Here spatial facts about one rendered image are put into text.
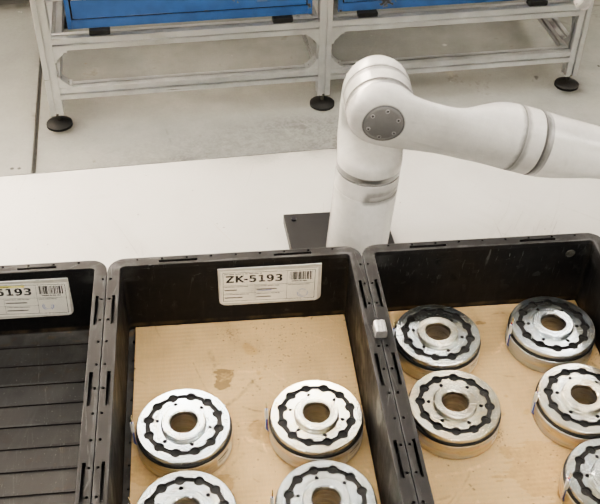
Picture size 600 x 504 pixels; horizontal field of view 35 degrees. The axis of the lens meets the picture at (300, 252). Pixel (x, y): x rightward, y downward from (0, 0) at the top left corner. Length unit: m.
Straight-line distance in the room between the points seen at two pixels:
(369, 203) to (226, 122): 1.73
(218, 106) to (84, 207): 1.57
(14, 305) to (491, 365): 0.57
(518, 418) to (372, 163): 0.41
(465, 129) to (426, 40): 2.26
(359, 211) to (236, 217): 0.27
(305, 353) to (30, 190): 0.68
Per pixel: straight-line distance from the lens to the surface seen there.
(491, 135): 1.31
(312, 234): 1.51
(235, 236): 1.53
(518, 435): 1.12
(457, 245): 1.18
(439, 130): 1.28
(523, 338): 1.18
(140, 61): 3.40
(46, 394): 1.16
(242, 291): 1.17
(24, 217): 1.62
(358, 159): 1.33
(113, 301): 1.12
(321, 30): 2.99
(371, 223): 1.38
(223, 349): 1.17
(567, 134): 1.36
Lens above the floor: 1.69
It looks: 41 degrees down
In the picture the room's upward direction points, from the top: 1 degrees clockwise
